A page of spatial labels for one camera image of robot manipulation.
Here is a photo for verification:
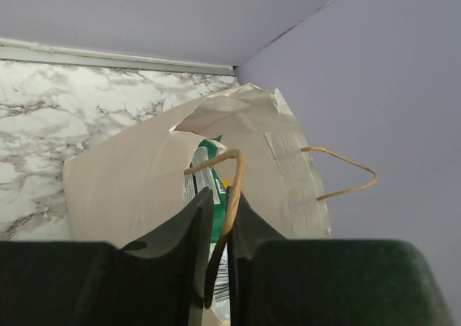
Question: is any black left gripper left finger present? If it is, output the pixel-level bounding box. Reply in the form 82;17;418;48
1;188;213;325

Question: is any beige paper bag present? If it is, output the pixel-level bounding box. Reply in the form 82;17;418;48
63;84;331;247

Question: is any green snack bag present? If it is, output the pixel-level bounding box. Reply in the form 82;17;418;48
182;134;231;321

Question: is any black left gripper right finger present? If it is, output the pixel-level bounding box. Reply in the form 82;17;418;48
227;196;455;325

